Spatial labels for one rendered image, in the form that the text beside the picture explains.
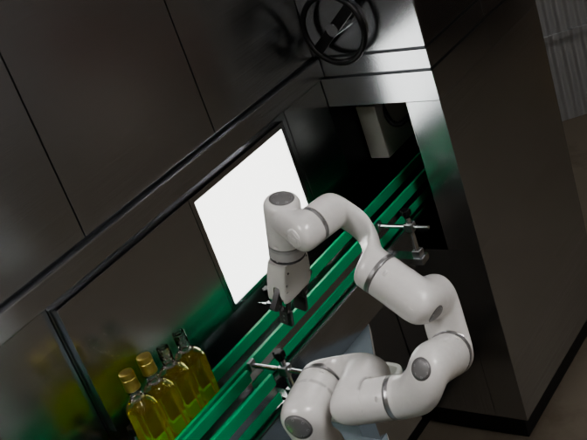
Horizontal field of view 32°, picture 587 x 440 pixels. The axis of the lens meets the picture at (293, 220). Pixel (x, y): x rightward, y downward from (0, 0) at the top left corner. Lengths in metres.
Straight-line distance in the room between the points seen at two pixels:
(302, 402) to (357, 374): 0.12
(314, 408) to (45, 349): 0.64
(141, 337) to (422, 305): 0.83
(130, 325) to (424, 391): 0.83
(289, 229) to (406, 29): 0.99
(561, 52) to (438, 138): 2.63
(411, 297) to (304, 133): 1.17
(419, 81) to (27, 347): 1.28
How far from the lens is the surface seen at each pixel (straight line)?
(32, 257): 2.24
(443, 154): 2.90
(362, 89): 2.92
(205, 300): 2.57
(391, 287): 1.85
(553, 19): 5.39
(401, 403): 1.88
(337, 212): 1.95
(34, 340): 2.26
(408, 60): 2.81
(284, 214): 1.94
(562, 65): 5.47
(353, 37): 2.86
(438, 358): 1.82
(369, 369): 1.98
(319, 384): 2.02
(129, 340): 2.40
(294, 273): 2.06
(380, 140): 3.14
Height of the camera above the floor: 2.25
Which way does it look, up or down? 25 degrees down
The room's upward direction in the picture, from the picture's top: 20 degrees counter-clockwise
